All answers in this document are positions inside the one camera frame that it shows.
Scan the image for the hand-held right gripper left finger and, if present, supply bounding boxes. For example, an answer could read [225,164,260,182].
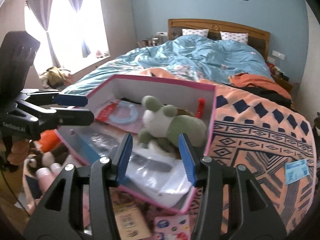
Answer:
[24,133,133,240]

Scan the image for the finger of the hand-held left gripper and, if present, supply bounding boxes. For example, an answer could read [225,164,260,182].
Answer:
[15,102,95,132]
[17,89,88,107]

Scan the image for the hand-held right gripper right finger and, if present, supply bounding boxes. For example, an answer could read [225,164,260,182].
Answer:
[178,132,294,240]

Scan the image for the black watch strap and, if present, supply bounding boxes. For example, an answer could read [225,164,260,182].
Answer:
[60,126,197,204]

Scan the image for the green frog plush toy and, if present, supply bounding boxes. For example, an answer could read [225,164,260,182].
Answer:
[138,95,208,159]

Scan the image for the pink cardboard box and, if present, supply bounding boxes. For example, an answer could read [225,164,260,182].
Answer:
[55,74,217,214]

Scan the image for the person's left hand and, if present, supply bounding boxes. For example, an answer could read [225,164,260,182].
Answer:
[6,140,32,172]

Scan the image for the pile of clothes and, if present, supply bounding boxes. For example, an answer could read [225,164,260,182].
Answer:
[39,66,73,88]

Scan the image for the orange tissue pack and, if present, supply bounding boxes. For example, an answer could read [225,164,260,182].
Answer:
[35,130,63,153]

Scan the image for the blue tubing packet red label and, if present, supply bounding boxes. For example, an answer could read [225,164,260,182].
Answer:
[96,99,143,132]

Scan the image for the red plastic clip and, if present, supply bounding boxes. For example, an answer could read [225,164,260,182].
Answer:
[195,98,206,119]

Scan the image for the blue grey curtain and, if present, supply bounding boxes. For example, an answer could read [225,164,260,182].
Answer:
[26,0,62,68]
[62,0,92,58]

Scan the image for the tan cardboard packet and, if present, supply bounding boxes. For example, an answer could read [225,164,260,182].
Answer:
[112,202,153,239]

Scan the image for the orange navy patterned blanket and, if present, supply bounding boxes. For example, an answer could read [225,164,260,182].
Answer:
[22,67,316,240]

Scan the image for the pink bottle white cap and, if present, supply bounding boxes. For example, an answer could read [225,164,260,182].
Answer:
[35,167,59,198]

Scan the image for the pink sticker packet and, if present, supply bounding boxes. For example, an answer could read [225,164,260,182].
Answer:
[154,214,192,240]

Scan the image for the bedside ornaments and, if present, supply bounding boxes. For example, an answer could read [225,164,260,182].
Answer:
[139,37,160,47]

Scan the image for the orange cloth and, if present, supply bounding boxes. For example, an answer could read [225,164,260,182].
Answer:
[230,72,292,98]

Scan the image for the black garment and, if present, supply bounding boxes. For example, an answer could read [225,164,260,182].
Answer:
[240,85,298,111]

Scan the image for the blue floral duvet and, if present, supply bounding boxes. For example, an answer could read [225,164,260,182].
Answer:
[61,34,274,97]

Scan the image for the blue blanket label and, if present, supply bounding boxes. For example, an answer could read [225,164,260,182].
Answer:
[285,159,308,185]

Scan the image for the wooden nightstand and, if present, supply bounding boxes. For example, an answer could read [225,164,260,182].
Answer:
[266,60,294,93]

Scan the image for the white dotted pillow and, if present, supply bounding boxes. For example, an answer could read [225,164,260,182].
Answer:
[220,31,249,44]
[182,28,209,37]

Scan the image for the wooden headboard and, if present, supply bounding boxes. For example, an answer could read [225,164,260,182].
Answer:
[167,18,271,55]

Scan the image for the black cable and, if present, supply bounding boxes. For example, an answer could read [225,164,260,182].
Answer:
[0,164,29,212]

